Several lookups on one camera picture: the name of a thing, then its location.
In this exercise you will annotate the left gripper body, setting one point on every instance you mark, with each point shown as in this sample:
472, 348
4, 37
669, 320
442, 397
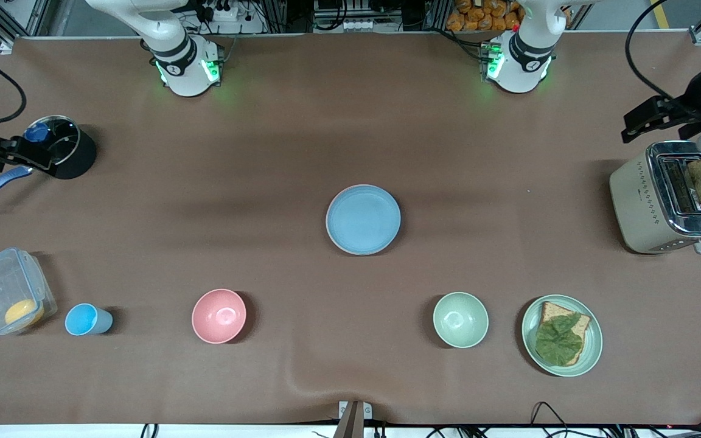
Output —
686, 113

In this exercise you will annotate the blue plate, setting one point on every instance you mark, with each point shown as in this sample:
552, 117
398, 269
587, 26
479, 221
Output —
362, 219

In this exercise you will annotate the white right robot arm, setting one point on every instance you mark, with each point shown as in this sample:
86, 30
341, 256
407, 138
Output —
183, 73

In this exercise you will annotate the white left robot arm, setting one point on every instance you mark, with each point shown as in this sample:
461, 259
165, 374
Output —
524, 67

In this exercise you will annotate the beige chrome toaster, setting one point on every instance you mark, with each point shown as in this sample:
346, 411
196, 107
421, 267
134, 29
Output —
636, 207

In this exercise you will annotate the yellow round food piece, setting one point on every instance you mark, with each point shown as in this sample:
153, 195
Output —
24, 312

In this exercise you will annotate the blue cup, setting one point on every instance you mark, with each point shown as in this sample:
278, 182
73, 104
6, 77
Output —
86, 320

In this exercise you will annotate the bag of orange buns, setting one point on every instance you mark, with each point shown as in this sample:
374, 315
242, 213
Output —
484, 15

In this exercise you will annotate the bread slice under lettuce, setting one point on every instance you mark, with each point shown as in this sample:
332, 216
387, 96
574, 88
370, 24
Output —
550, 311

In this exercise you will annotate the green plate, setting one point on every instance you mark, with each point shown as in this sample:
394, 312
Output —
591, 340

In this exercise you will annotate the green lettuce leaf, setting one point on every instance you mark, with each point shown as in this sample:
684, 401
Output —
557, 344

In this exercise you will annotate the pink bowl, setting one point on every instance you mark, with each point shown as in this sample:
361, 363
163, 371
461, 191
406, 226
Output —
219, 316

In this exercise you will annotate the white power strip with plugs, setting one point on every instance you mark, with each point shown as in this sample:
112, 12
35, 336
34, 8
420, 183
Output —
226, 11

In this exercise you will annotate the green bowl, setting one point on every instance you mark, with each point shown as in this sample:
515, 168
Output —
460, 320

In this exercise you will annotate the brown table cloth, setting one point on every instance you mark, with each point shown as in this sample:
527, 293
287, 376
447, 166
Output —
326, 134

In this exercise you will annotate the white terminal strip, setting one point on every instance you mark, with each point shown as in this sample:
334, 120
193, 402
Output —
372, 25

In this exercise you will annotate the metal camera stand bracket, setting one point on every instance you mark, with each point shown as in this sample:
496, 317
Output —
350, 420

